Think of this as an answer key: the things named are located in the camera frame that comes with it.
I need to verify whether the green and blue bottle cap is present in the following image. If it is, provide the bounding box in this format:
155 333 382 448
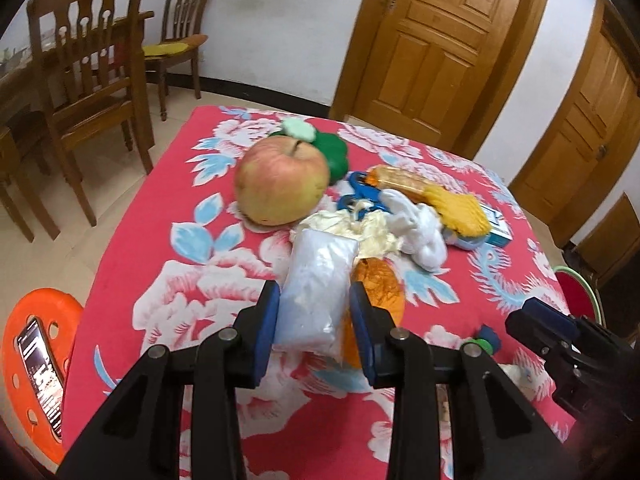
462 325 501 356

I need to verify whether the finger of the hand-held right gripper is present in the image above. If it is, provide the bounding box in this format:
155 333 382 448
522 297 581 343
505 311 566 361

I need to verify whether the wooden dining table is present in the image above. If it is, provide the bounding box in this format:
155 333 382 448
0 10 156 126

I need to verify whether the blue fidget spinner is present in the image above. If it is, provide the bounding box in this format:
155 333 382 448
336 171 388 211

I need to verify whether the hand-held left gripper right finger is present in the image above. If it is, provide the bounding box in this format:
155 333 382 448
348 280 576 480

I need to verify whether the orange plastic stool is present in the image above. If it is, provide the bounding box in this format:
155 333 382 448
0 287 83 466

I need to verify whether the blue and white box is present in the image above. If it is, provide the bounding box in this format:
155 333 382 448
477 204 514 248

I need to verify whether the black smartphone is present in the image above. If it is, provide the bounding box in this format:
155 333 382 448
16 316 66 441

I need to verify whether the wooden panel door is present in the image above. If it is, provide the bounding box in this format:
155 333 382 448
332 0 556 158
510 0 640 226

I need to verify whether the wooden chair with cushion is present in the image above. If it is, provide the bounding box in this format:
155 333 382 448
142 0 216 121

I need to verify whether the white tissue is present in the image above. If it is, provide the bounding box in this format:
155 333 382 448
382 189 448 271

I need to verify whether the orange snack packet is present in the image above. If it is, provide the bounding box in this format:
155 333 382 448
367 165 446 202

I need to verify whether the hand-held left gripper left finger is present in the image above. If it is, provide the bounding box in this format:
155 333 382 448
55 280 284 480

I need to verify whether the yellow seat cushion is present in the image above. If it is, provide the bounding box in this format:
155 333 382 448
142 35 208 57

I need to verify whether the cream plastic wrap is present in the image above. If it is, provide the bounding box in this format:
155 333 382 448
290 208 406 261

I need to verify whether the orange plastic bag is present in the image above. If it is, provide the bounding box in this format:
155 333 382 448
340 257 406 368

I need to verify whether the blue tube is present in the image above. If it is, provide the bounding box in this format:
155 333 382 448
442 230 488 252

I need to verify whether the green toy vegetable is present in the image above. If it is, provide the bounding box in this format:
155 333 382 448
270 119 349 183

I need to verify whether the red yellow apple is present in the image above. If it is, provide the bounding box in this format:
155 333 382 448
235 136 331 227

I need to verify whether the clear plastic bag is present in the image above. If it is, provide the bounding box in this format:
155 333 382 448
277 227 361 361

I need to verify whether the red floral tablecloth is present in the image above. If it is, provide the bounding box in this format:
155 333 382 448
62 105 583 480

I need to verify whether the yellow knitted cloth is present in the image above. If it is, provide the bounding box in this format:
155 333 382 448
425 185 491 238

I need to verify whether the large wooden chair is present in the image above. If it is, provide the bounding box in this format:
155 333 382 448
26 0 156 227

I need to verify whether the red basin with green rim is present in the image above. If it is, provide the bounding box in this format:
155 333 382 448
552 265 607 328

